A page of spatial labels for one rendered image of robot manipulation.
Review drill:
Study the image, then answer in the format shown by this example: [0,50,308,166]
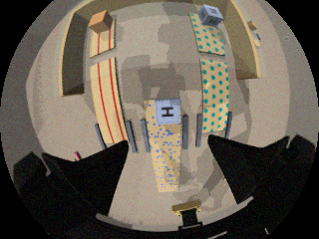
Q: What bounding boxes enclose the tan strip with blue dots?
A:
[144,100,182,192]

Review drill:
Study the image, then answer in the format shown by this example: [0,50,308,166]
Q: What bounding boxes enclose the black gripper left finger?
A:
[41,140,129,216]

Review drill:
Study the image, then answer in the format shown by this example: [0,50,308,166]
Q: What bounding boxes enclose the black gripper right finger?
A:
[207,134,290,204]

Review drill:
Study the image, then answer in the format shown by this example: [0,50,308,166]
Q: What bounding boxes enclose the pink flat block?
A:
[73,152,82,160]

